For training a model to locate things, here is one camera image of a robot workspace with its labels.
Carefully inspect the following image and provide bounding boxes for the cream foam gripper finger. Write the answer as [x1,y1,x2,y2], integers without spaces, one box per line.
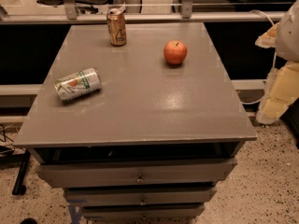
[255,22,299,124]

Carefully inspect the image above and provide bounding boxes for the white green 7up can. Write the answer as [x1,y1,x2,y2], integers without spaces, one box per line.
[54,68,102,102]

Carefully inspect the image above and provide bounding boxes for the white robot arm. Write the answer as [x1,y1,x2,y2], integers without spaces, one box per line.
[255,0,299,125]

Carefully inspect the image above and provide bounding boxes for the gold upright soda can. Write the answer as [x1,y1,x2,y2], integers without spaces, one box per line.
[107,8,127,46]

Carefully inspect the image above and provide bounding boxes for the red apple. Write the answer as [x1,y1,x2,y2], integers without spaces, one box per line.
[164,40,188,65]

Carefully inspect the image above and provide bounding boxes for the grey drawer cabinet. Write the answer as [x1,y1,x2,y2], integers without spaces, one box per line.
[13,22,258,221]

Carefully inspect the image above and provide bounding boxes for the top grey drawer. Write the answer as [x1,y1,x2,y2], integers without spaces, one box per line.
[36,158,236,188]

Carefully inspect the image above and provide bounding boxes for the grey drawer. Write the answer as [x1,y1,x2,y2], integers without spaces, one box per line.
[36,158,236,188]
[64,185,216,206]
[82,203,205,220]

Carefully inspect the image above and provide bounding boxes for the middle grey drawer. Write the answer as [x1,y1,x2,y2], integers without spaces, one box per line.
[64,185,216,206]

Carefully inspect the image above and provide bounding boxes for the bottom grey drawer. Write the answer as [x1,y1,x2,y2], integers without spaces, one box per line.
[82,203,205,220]

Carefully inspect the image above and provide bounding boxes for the black stand leg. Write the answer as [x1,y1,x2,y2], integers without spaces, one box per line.
[12,151,31,196]

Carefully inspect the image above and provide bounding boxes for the white cable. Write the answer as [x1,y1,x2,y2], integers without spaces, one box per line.
[241,8,278,105]

